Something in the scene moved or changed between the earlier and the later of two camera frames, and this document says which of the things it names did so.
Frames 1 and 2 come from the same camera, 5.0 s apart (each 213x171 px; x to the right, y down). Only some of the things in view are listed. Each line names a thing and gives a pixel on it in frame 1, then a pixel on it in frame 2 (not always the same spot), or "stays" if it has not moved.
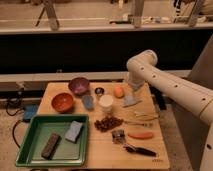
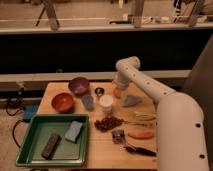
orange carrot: (143, 135) stays
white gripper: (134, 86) to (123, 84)
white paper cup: (106, 104) stays
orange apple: (119, 92) stays
